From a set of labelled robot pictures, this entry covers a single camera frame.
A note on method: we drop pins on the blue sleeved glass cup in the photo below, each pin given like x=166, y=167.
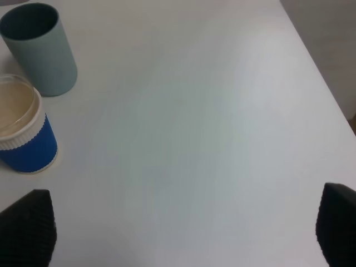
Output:
x=28, y=144

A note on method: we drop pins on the teal cylindrical cup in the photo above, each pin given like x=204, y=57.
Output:
x=35, y=36

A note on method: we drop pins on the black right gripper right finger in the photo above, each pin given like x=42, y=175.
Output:
x=335, y=225

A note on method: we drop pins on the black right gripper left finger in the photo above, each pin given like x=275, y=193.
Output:
x=28, y=230

